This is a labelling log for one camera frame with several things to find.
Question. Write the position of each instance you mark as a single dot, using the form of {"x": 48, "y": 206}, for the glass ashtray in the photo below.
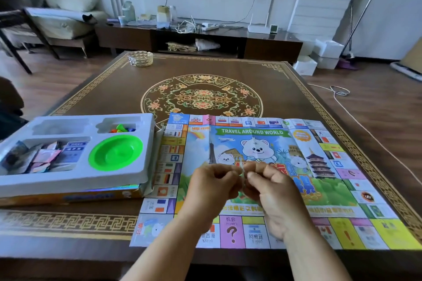
{"x": 140, "y": 58}

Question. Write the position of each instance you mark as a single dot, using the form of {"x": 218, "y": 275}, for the dark bag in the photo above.
{"x": 10, "y": 106}

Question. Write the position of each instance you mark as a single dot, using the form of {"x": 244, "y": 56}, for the pale green water bottle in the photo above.
{"x": 129, "y": 11}

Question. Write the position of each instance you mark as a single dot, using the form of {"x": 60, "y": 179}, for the small clear plastic bag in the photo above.
{"x": 243, "y": 168}

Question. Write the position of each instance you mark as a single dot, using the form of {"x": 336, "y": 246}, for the green plastic bowl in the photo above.
{"x": 115, "y": 153}

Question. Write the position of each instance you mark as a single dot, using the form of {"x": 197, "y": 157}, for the small white desk clock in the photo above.
{"x": 274, "y": 28}

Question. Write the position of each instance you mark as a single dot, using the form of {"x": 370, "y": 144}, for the white power strip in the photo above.
{"x": 209, "y": 27}

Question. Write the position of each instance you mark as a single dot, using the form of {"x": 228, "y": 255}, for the person's right thumb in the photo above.
{"x": 258, "y": 181}

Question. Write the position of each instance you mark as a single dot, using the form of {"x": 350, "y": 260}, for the white plastic bag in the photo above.
{"x": 207, "y": 44}

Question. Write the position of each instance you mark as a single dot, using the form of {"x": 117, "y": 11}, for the small white cup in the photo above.
{"x": 122, "y": 20}

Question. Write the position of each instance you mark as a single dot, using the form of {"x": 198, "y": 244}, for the white plastic tray insert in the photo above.
{"x": 82, "y": 178}

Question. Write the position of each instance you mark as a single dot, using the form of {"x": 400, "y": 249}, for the person's left hand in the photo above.
{"x": 206, "y": 192}

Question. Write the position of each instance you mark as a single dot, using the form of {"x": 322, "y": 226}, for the orange game box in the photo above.
{"x": 75, "y": 195}

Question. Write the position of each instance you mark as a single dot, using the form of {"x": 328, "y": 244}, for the pile of colourful game pieces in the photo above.
{"x": 122, "y": 128}

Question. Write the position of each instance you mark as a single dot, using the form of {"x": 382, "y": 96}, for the person's left forearm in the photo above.
{"x": 164, "y": 251}

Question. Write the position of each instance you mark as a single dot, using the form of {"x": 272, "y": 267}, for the dark wooden television stand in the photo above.
{"x": 263, "y": 48}

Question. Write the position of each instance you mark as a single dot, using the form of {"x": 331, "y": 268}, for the person's right forearm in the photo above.
{"x": 313, "y": 257}

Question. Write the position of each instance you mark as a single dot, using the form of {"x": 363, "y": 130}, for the pile of play money cards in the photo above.
{"x": 43, "y": 157}

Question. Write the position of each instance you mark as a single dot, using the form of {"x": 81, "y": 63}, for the beige folded cloth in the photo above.
{"x": 180, "y": 47}

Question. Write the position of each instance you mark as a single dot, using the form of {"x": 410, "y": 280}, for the colourful paper game board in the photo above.
{"x": 333, "y": 192}

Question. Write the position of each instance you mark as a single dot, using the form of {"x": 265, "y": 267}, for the person's left thumb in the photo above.
{"x": 235, "y": 187}

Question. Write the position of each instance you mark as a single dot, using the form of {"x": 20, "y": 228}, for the white cardboard box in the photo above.
{"x": 328, "y": 48}
{"x": 305, "y": 65}
{"x": 326, "y": 62}

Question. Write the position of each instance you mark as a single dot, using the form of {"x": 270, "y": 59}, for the white router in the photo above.
{"x": 258, "y": 29}

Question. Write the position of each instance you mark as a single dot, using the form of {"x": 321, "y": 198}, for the beige sofa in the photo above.
{"x": 62, "y": 25}

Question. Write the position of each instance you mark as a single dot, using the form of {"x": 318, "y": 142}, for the brown cardboard sheet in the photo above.
{"x": 413, "y": 57}

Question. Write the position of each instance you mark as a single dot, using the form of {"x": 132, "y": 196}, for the black metal chair frame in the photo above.
{"x": 15, "y": 15}

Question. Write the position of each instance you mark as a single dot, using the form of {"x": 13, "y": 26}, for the person's right hand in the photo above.
{"x": 280, "y": 203}

